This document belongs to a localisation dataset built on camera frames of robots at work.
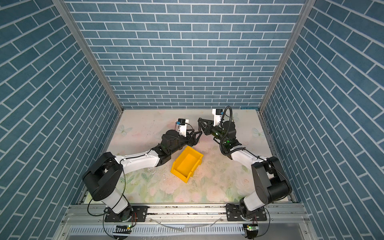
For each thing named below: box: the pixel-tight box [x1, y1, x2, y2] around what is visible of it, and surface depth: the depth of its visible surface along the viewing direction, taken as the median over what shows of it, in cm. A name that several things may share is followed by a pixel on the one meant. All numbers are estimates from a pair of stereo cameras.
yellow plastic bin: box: [170, 145, 204, 184], surface depth 91 cm
